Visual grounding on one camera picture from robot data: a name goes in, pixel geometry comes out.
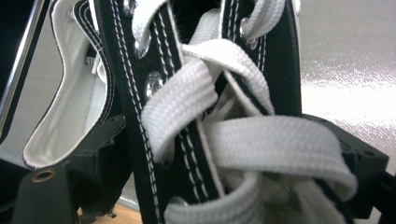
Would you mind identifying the silver-edged dark panel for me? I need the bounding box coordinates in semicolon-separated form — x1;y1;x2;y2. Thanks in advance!
0;0;51;146

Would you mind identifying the black canvas sneaker white sole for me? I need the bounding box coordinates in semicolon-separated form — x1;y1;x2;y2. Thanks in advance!
21;0;360;224

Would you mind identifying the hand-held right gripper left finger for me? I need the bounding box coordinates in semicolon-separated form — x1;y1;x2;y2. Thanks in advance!
65;114;135;217

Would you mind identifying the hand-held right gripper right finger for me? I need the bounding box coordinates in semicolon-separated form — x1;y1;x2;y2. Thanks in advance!
302;113;390;219

